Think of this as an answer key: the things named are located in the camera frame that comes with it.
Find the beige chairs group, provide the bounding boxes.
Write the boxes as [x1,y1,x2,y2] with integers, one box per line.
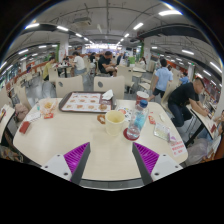
[0,61,178,108]

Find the clear blue-capped water bottle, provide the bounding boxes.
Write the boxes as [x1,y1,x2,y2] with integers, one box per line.
[126,99,150,140]

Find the white paper card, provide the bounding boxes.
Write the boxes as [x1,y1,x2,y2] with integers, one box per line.
[25,110,42,122]

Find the dark food tray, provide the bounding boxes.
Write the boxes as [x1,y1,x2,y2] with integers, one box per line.
[58,91,118,114]

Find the white plastic bag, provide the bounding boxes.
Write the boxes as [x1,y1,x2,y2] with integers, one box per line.
[186,138,214,166]

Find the clear bag with fried food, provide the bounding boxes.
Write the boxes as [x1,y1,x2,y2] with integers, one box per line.
[39,98,59,116]

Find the cream ceramic mug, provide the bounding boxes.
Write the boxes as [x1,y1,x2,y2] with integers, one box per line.
[104,109,126,137]

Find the clear plastic packet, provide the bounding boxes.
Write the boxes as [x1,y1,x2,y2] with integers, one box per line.
[153,122,172,142]

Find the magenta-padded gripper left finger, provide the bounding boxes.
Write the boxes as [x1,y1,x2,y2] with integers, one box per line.
[40,141,92,185]

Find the beige chair with round hole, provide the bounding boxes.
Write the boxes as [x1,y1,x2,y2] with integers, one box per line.
[93,75,126,100]
[55,74,84,99]

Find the red carton box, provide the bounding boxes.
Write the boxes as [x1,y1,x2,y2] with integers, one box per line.
[18,120,32,135]

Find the ceiling lights group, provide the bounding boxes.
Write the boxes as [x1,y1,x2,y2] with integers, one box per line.
[0,9,224,74]

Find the pink backpack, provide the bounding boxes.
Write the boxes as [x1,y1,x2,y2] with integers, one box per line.
[14,103,30,122]

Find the white flyer with red print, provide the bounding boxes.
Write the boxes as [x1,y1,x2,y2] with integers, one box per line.
[169,139,188,158]

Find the neighbouring beige table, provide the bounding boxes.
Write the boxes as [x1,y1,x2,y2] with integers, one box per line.
[0,104,16,134]
[189,103,218,139]

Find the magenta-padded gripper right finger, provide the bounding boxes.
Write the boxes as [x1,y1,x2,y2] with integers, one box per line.
[132,142,183,185]

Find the colourful sticker sheet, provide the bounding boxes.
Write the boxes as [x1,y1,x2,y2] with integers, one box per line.
[116,106,134,123]

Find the person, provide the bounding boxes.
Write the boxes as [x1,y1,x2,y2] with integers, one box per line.
[167,77,209,128]
[178,71,190,85]
[71,50,87,76]
[97,50,118,77]
[42,56,58,81]
[148,58,174,103]

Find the ceiling air conditioner unit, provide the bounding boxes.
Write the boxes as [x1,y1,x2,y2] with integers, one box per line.
[72,17,93,28]

